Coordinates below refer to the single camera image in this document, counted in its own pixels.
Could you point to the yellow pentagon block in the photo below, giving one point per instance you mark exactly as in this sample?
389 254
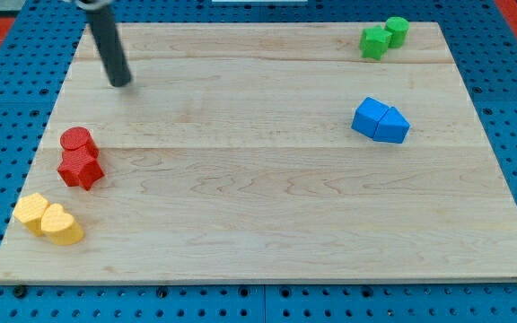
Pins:
29 211

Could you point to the yellow heart block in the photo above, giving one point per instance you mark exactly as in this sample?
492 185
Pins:
60 227

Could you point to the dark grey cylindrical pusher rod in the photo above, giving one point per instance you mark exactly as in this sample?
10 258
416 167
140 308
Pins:
104 30

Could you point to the green cylinder block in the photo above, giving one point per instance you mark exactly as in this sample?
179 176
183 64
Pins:
398 27

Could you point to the light wooden board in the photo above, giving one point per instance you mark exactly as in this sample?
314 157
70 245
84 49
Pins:
230 159

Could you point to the red cylinder block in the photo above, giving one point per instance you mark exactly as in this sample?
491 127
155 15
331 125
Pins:
75 138

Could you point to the blue triangle block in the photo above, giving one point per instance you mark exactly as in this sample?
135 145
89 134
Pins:
392 128

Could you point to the red star block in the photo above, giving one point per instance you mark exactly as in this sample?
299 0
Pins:
80 168

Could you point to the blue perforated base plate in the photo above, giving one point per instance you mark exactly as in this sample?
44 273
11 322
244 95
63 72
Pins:
34 59

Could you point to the green star block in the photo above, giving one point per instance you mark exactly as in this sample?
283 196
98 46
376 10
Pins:
374 42

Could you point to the blue cube block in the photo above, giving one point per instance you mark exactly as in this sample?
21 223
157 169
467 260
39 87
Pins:
368 116

